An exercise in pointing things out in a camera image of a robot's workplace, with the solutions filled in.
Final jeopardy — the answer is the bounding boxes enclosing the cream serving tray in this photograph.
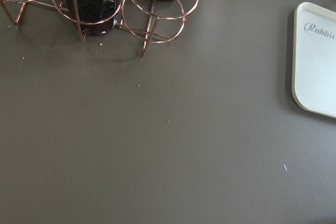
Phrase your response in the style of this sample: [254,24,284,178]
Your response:
[291,2,335,118]

